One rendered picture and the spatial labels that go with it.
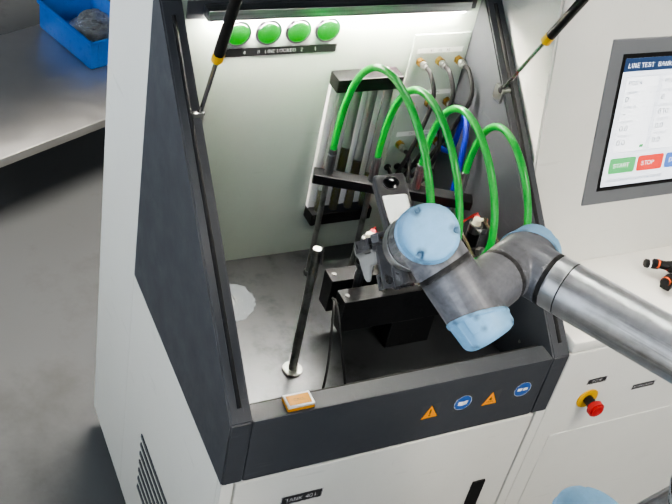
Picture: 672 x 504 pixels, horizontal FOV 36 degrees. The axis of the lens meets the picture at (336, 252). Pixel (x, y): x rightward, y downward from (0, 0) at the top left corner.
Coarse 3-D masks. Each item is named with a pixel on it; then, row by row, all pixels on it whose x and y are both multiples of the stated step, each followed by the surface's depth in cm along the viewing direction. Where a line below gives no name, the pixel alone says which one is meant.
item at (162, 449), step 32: (160, 352) 208; (128, 384) 239; (160, 384) 211; (128, 416) 244; (160, 416) 215; (192, 416) 193; (128, 448) 248; (160, 448) 218; (192, 448) 195; (128, 480) 253; (160, 480) 222; (192, 480) 198; (512, 480) 224
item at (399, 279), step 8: (376, 240) 146; (376, 248) 145; (376, 256) 146; (384, 256) 145; (384, 264) 145; (384, 272) 145; (392, 272) 145; (400, 272) 139; (408, 272) 140; (384, 280) 145; (392, 280) 145; (400, 280) 140; (408, 280) 139; (416, 280) 140; (384, 288) 145
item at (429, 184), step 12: (360, 72) 187; (384, 72) 179; (396, 84) 175; (348, 96) 193; (408, 96) 173; (408, 108) 172; (336, 132) 200; (420, 132) 171; (336, 144) 202; (420, 144) 170; (432, 180) 170; (432, 192) 170
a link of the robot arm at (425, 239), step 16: (416, 208) 125; (432, 208) 124; (400, 224) 126; (416, 224) 124; (432, 224) 124; (448, 224) 124; (400, 240) 125; (416, 240) 124; (432, 240) 124; (448, 240) 124; (400, 256) 129; (416, 256) 124; (432, 256) 124; (448, 256) 124; (416, 272) 128; (432, 272) 126
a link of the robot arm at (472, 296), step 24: (456, 264) 126; (480, 264) 130; (504, 264) 131; (432, 288) 127; (456, 288) 126; (480, 288) 126; (504, 288) 129; (456, 312) 126; (480, 312) 125; (504, 312) 127; (456, 336) 128; (480, 336) 126
